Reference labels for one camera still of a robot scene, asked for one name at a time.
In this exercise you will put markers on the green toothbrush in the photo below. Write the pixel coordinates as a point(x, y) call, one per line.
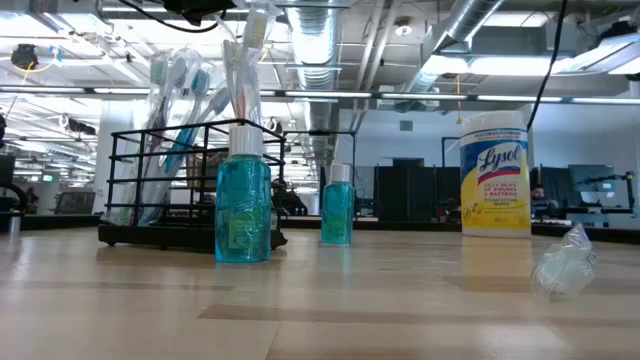
point(562, 270)
point(159, 70)

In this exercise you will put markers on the blue toothbrush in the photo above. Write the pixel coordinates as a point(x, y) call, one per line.
point(220, 102)
point(182, 145)

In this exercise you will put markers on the teal mouthwash bottle white cap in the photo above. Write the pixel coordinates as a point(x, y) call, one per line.
point(243, 210)
point(337, 215)

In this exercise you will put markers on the black ceiling device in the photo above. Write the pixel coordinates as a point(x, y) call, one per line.
point(24, 56)

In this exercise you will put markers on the dark grey chair back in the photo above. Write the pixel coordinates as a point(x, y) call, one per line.
point(75, 202)

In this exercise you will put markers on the long ceiling light strip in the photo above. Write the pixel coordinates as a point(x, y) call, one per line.
point(425, 96)

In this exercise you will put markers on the black curved bar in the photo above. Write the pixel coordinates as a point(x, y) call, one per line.
point(15, 187)

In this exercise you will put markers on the black partition panels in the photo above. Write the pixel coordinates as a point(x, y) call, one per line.
point(410, 195)

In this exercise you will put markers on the bright ceiling light panel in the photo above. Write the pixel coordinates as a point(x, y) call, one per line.
point(500, 65)

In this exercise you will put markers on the Lysol wipes canister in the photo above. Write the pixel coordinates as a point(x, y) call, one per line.
point(495, 200)

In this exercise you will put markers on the dark background monitor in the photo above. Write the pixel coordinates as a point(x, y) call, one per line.
point(590, 175)

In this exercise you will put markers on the silver spiral ceiling duct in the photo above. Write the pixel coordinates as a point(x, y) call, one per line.
point(315, 45)
point(470, 17)

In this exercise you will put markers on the thin black background frame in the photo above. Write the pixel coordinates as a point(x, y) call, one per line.
point(325, 133)

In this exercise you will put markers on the short silver post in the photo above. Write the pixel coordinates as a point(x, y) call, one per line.
point(14, 225)

